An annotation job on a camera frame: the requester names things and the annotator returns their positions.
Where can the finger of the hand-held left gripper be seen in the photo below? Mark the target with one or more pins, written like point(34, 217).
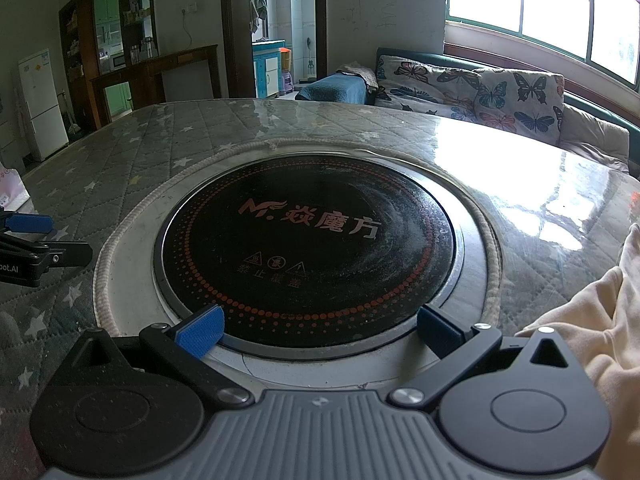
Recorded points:
point(45, 257)
point(31, 223)

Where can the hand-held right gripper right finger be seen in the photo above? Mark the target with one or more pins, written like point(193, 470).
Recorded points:
point(440, 331)

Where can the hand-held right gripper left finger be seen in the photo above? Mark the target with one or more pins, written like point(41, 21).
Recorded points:
point(200, 331)

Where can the cream knit garment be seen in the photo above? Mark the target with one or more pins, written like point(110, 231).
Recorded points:
point(600, 340)

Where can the pink and white bag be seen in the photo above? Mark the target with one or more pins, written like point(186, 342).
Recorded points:
point(12, 187)

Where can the mop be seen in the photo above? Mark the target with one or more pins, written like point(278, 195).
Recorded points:
point(70, 120)

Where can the white refrigerator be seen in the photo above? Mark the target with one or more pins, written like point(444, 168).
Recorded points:
point(42, 105)

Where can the round black induction cooktop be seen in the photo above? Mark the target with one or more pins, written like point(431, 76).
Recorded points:
point(310, 260)

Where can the dark wooden cabinet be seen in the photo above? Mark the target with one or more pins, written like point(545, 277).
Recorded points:
point(145, 80)

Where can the microwave oven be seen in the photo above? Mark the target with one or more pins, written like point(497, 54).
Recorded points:
point(118, 60)

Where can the square butterfly print pillow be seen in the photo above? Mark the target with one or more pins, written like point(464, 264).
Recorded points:
point(525, 100)

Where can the white pillow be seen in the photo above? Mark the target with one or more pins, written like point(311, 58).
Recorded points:
point(590, 135)

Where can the purple plastic stool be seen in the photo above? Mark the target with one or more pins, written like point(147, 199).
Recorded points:
point(286, 82)

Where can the blue folded blanket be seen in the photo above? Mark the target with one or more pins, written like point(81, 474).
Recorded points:
point(330, 90)

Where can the beige fluffy throw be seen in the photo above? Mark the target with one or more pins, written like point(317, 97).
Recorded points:
point(360, 74)

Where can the blue kitchen cabinet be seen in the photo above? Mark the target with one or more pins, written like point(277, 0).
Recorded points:
point(267, 70)

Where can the butterfly print pillows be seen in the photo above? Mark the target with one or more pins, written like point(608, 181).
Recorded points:
point(605, 115)

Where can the hanging towel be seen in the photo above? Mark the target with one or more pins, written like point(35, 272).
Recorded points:
point(258, 10)

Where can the window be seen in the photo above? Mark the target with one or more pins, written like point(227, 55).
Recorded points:
point(550, 5)

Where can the dark wooden door frame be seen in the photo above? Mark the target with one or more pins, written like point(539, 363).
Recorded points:
point(232, 35)

